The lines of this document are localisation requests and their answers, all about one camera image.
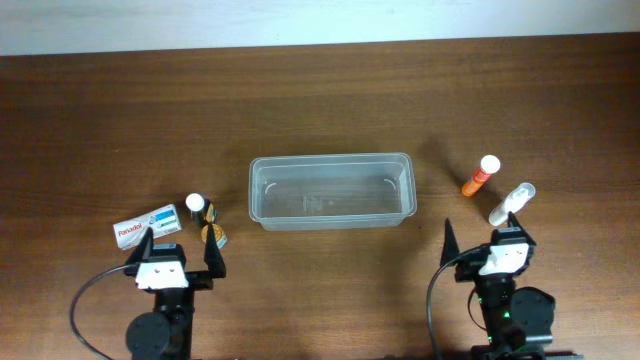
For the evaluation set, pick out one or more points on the clear plastic container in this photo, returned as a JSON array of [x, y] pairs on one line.
[[333, 191]]

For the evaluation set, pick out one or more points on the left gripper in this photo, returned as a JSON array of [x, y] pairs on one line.
[[198, 278]]

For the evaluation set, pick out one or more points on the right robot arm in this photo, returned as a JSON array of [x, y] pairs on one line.
[[517, 321]]

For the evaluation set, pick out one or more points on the white Panadol box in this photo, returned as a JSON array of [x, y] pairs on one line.
[[162, 221]]

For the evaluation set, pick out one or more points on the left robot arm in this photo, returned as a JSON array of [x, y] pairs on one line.
[[166, 331]]

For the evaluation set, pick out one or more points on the white spray bottle clear cap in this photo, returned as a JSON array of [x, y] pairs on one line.
[[513, 202]]

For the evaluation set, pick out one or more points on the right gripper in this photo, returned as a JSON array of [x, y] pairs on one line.
[[465, 270]]

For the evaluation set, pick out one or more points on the small jar gold lid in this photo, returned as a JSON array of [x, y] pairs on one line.
[[218, 233]]

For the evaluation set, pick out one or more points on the orange tube white cap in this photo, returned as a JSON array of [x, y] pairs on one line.
[[489, 165]]

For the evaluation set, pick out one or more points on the dark bottle white cap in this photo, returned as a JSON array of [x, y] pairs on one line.
[[202, 210]]

